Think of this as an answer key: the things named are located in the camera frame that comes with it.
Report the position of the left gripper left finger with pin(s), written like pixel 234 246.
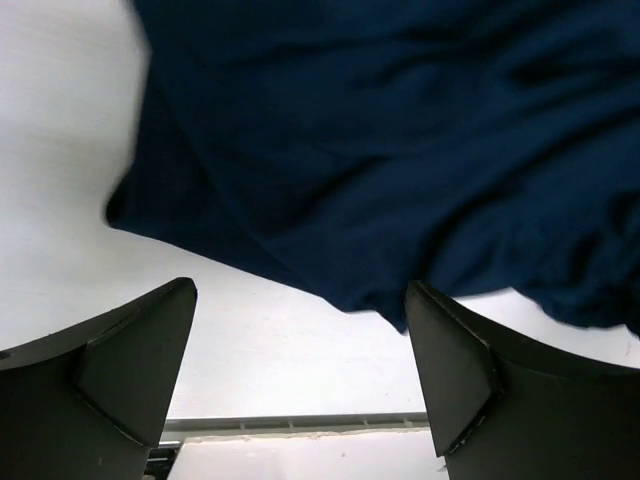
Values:
pixel 91 401

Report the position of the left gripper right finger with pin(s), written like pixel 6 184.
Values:
pixel 503 406

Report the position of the navy blue shorts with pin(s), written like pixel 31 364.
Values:
pixel 348 148

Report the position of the aluminium front rail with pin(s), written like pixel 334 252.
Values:
pixel 176 431

